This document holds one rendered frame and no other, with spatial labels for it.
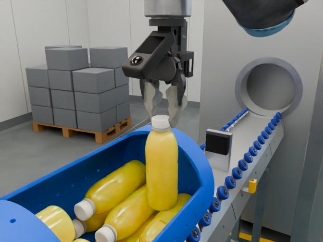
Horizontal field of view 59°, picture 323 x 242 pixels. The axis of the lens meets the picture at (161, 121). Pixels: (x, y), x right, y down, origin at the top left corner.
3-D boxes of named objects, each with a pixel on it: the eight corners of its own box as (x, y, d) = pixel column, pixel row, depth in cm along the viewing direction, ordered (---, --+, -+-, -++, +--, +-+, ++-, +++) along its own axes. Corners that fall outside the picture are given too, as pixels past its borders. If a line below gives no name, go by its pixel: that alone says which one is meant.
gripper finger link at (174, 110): (195, 121, 61) (190, 78, 59) (182, 129, 57) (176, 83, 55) (182, 121, 63) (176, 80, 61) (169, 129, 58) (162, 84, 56)
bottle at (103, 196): (123, 163, 77) (69, 196, 62) (142, 156, 73) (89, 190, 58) (134, 186, 77) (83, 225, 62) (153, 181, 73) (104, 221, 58)
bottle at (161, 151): (151, 213, 61) (148, 133, 55) (143, 196, 68) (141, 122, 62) (182, 208, 63) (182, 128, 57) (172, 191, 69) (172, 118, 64)
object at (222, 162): (229, 169, 114) (232, 133, 109) (226, 173, 111) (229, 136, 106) (206, 163, 119) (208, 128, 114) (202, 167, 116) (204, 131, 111)
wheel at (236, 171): (238, 164, 105) (233, 166, 107) (234, 169, 102) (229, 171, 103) (244, 175, 105) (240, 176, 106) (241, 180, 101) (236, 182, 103)
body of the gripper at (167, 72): (194, 79, 61) (196, 19, 57) (174, 86, 54) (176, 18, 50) (163, 76, 65) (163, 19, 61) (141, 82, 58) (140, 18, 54)
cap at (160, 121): (154, 130, 57) (154, 121, 57) (149, 124, 61) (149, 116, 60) (172, 128, 58) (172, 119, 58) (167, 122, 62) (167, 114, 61)
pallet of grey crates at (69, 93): (131, 125, 446) (128, 46, 409) (102, 143, 376) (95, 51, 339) (69, 116, 491) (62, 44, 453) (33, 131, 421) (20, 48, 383)
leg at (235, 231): (239, 241, 205) (248, 162, 186) (237, 246, 201) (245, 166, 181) (231, 238, 208) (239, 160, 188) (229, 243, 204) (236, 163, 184)
